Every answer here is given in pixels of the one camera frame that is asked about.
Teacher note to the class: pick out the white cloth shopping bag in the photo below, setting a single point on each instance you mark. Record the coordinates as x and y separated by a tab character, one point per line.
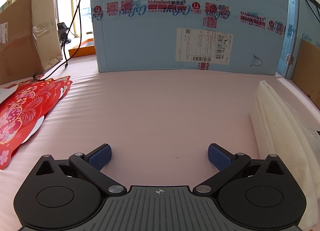
280	130

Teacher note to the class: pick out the orange flat box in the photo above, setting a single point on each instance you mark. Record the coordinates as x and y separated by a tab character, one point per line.
85	48

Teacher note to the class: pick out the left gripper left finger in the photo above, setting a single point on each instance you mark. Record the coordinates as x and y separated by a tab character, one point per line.
89	167

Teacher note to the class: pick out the open brown cardboard box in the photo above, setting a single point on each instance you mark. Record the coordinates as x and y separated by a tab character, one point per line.
307	72

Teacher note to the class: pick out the brown sealed cardboard box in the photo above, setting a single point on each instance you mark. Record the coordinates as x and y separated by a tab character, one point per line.
29	39

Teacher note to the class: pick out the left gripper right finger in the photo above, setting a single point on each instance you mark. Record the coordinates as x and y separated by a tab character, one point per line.
229	166

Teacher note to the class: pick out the large blue cardboard box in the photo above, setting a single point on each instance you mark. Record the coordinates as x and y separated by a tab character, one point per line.
241	36

